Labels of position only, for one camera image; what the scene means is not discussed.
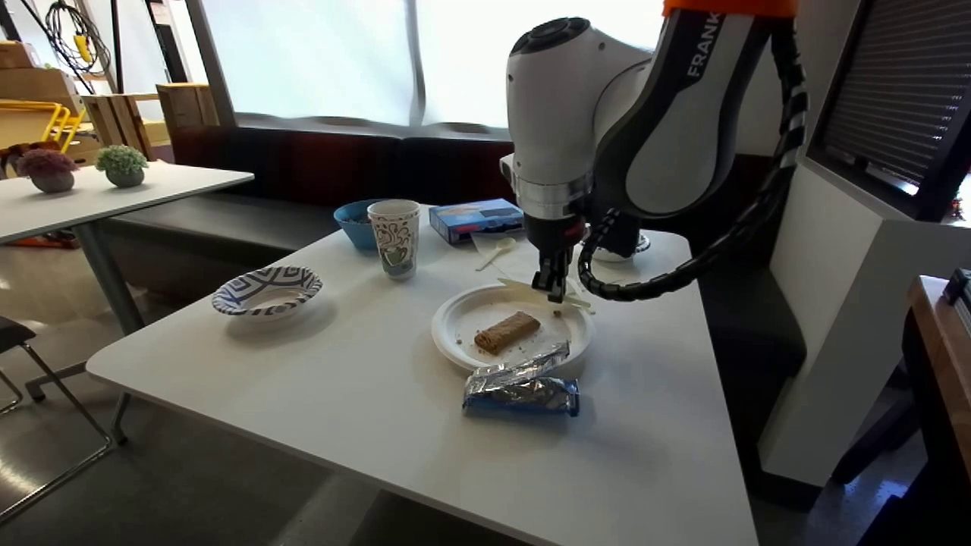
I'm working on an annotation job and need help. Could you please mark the dark window frame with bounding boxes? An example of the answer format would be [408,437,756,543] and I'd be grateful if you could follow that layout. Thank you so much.
[186,0,523,146]

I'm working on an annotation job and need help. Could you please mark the silver blue foil wrapper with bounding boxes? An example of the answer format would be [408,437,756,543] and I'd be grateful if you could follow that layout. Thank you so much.
[460,340,584,421]

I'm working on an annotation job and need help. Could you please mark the teal mug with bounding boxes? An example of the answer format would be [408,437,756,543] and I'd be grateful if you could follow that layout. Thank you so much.
[331,198,380,255]

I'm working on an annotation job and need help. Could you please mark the yellow metal frame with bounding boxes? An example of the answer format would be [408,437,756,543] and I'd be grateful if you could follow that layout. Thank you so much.
[0,96,86,159]

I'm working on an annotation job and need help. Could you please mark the purple potted plant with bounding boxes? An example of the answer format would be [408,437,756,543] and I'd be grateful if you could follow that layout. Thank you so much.
[16,146,78,198]

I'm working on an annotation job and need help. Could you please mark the blue cardboard box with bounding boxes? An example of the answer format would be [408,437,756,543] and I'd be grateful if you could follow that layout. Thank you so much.
[425,193,528,250]

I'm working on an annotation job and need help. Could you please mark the wooden crates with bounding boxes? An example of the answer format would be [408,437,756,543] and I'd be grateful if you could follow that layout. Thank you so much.
[78,81,237,164]

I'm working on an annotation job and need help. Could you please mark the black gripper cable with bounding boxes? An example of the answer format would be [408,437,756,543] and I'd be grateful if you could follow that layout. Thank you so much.
[574,11,813,305]

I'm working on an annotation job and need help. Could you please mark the black metal chair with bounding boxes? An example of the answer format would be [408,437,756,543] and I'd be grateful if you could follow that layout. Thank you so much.
[0,312,133,527]

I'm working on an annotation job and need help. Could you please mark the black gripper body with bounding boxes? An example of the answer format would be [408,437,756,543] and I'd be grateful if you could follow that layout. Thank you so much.
[523,208,587,272]

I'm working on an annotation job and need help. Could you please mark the white side table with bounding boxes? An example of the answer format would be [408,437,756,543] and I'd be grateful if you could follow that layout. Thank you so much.
[0,159,259,338]

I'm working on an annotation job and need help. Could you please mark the white round plate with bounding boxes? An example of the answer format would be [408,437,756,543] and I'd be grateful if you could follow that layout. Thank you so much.
[429,278,597,375]

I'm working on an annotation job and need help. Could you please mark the dark upholstered bench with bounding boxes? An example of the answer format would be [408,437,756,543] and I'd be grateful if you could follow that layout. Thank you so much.
[105,125,813,490]

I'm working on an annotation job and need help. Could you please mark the wooden desk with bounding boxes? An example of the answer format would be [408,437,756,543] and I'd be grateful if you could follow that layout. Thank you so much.
[901,271,971,490]

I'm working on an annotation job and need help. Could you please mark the patterned paper cup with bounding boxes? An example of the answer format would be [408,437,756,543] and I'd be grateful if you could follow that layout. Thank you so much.
[364,198,425,284]

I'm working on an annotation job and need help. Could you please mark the white plastic fork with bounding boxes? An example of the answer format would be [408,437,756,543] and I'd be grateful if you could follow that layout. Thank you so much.
[561,284,599,323]

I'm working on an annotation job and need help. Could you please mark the dark window blind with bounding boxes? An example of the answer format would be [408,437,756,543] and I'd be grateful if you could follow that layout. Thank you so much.
[808,0,971,223]

